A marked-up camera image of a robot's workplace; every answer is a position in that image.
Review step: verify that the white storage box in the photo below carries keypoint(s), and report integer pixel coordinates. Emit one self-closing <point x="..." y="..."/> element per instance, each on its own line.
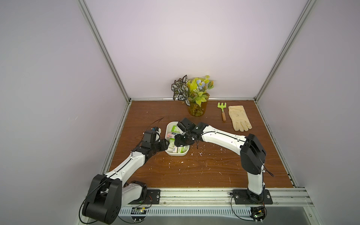
<point x="181" y="149"/>

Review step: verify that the beige garden glove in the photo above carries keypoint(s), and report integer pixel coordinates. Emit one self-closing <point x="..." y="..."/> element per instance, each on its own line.
<point x="239" y="118"/>

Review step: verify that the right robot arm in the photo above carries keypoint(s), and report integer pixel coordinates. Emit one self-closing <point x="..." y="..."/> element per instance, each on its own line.
<point x="249" y="148"/>

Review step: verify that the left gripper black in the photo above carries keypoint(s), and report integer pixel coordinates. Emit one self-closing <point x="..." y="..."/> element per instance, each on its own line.
<point x="164" y="146"/>

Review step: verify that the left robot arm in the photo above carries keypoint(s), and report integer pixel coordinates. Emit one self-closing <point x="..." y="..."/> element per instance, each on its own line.
<point x="107" y="193"/>

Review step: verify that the amber vase with plants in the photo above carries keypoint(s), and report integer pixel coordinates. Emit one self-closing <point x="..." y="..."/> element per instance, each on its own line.
<point x="193" y="93"/>

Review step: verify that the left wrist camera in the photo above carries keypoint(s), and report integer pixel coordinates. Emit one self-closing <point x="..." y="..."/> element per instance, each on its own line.
<point x="157" y="130"/>

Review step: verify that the green tissue pack upper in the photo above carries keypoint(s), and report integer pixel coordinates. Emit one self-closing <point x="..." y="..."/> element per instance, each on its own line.
<point x="176" y="129"/>

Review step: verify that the controller board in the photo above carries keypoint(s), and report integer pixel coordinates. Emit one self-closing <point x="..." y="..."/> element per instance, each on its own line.
<point x="258" y="213"/>
<point x="138" y="214"/>

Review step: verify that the green hand rake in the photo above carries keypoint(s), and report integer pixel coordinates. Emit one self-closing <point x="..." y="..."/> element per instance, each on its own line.
<point x="222" y="106"/>

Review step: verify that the left controller board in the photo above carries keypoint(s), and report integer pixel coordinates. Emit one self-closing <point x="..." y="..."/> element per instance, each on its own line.
<point x="138" y="214"/>

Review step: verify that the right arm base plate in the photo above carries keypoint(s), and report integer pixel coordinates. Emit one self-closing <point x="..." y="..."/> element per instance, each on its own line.
<point x="246" y="197"/>

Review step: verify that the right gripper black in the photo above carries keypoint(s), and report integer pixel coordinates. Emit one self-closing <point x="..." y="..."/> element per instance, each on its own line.
<point x="181" y="139"/>

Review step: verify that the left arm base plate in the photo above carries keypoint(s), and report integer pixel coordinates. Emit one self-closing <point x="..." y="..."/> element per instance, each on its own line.
<point x="152" y="196"/>

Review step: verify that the green tissue pack in box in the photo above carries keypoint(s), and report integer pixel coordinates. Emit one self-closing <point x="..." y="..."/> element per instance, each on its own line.
<point x="171" y="147"/>

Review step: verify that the right controller board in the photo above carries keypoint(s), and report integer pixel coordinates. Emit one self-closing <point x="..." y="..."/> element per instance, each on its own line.
<point x="258" y="213"/>

